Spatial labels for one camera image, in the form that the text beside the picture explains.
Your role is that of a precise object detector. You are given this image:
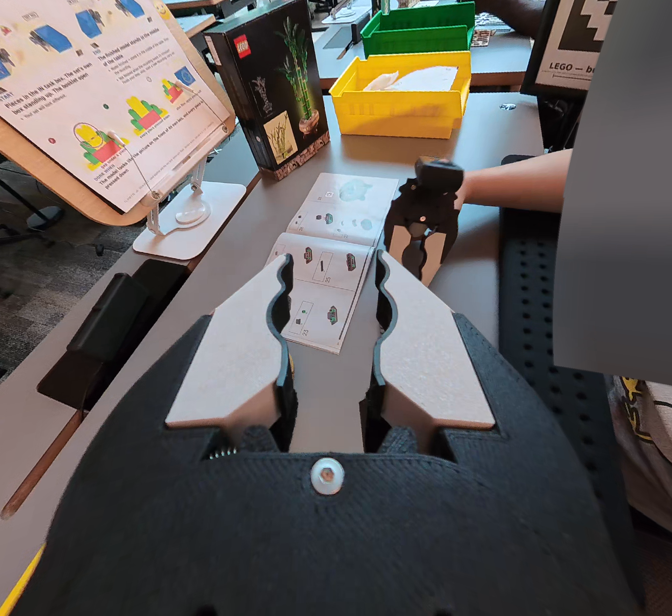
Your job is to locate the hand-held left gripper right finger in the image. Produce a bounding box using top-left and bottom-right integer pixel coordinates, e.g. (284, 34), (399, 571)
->
(361, 250), (496, 453)

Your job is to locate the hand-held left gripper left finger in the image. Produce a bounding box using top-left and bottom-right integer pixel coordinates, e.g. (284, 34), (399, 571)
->
(165, 253), (297, 453)

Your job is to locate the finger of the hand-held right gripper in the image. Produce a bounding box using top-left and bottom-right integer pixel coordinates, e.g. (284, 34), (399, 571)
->
(387, 222), (422, 267)
(418, 229), (459, 288)

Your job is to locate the instruction booklet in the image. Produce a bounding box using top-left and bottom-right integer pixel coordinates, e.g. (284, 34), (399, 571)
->
(265, 172), (400, 355)

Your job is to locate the person's right forearm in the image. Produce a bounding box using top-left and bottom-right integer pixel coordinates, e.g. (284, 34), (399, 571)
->
(456, 148), (573, 214)

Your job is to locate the grey desk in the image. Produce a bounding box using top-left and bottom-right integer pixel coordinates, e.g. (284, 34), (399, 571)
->
(0, 94), (544, 588)

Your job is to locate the black perforated pad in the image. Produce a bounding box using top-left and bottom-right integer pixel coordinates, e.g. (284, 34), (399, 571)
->
(499, 154), (628, 606)

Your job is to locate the white crumpled plastic bag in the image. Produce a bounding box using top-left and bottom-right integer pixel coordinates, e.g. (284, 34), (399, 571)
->
(362, 66), (459, 93)

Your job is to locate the instruction sheet on white stand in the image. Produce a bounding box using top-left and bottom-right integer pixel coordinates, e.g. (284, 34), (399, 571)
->
(0, 0), (247, 261)

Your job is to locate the green plastic bin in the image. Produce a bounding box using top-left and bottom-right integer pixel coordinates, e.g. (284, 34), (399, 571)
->
(360, 1), (476, 58)

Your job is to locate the black toy set box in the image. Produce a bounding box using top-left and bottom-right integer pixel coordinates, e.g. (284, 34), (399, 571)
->
(202, 0), (331, 182)

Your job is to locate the black framed marker sign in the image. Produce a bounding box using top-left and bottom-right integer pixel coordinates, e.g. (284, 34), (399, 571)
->
(520, 0), (638, 98)

